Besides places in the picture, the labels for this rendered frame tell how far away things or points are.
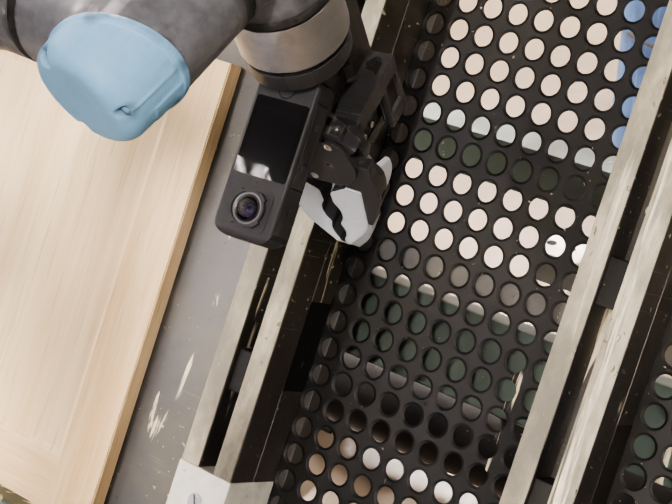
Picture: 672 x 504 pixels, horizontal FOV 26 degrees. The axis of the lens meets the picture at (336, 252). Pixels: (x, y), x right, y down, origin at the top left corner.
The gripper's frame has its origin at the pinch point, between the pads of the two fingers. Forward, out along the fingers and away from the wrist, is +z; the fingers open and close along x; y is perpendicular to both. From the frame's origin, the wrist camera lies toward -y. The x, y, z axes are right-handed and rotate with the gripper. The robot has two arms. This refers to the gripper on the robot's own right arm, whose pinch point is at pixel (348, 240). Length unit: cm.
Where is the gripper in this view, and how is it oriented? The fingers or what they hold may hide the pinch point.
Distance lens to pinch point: 109.1
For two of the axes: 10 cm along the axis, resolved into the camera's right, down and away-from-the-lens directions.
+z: 2.2, 5.7, 7.9
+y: 4.3, -7.9, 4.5
